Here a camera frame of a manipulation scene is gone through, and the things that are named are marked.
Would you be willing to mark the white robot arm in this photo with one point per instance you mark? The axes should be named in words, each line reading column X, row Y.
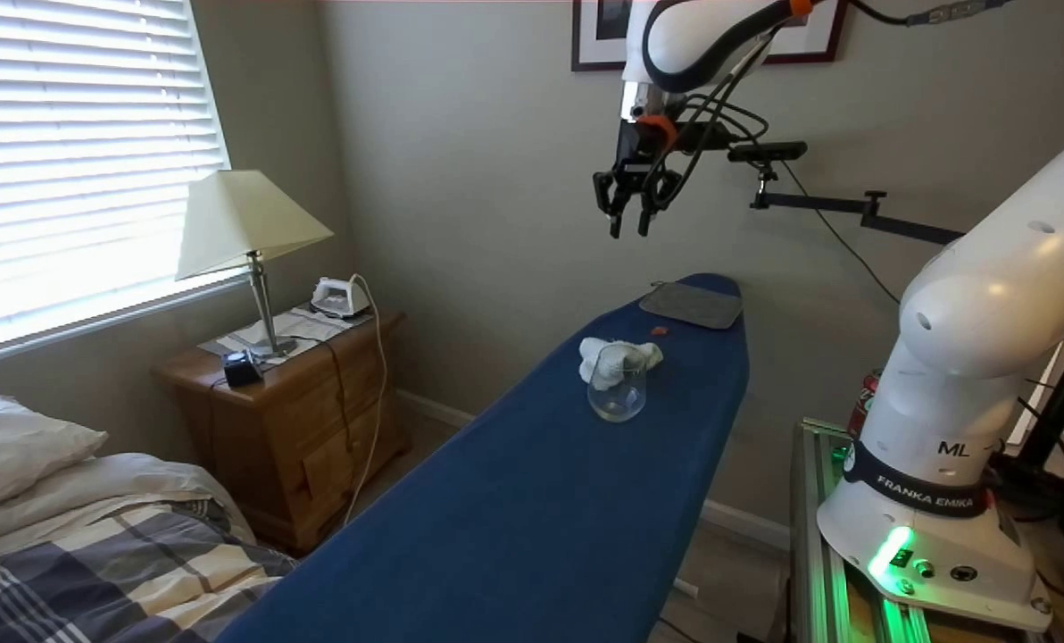
column 996, row 309

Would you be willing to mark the clear drinking glass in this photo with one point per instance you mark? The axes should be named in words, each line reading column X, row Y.
column 618, row 401

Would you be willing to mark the white towel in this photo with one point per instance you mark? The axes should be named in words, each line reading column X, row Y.
column 608, row 357

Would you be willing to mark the wooden nightstand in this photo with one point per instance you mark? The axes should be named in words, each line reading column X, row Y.
column 285, row 440

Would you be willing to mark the small orange tag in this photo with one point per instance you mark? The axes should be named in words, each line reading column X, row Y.
column 660, row 331

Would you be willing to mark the small black object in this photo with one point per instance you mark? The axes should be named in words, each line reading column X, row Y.
column 241, row 369

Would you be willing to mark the cream shade table lamp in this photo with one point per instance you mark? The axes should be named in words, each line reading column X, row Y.
column 247, row 219

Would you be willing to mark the black mounted camera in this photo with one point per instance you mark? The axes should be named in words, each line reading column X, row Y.
column 769, row 151

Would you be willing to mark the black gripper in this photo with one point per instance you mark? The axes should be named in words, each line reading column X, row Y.
column 647, row 149

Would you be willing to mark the blue ironing board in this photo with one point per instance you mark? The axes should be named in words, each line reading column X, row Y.
column 532, row 500

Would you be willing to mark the black framed picture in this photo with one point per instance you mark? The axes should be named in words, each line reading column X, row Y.
column 597, row 28

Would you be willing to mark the grey iron rest pad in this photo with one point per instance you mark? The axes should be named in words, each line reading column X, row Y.
column 693, row 306

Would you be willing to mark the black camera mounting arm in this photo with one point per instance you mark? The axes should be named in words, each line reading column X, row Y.
column 818, row 206

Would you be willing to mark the white duvet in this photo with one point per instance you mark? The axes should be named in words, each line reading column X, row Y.
column 117, row 483

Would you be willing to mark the white papers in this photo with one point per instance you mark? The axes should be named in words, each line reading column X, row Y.
column 304, row 325

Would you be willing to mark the plaid bed blanket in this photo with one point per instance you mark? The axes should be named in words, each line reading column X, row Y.
column 104, row 582

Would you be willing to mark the white window blinds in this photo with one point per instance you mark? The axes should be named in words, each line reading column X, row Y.
column 79, row 153

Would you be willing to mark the black metal pole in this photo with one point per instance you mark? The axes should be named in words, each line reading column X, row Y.
column 1054, row 412

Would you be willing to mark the small white appliance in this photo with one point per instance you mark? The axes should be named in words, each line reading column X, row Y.
column 341, row 298

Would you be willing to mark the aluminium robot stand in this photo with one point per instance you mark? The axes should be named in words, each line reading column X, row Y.
column 824, row 582

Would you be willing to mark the white pillow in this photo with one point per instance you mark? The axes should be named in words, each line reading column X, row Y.
column 17, row 450

